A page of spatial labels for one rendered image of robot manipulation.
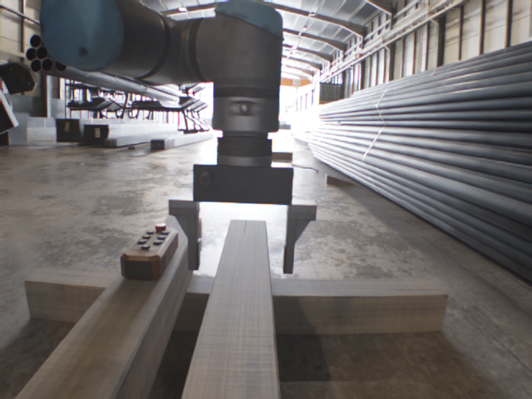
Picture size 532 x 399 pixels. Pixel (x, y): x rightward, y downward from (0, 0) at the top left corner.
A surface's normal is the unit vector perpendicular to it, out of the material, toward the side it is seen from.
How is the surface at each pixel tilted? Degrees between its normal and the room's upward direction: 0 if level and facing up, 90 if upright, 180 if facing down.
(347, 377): 0
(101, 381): 0
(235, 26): 90
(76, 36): 94
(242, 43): 90
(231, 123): 91
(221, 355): 0
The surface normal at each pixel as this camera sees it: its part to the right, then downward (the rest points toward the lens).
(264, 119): 0.57, 0.20
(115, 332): 0.04, -0.98
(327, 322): 0.04, 0.20
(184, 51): -0.32, 0.35
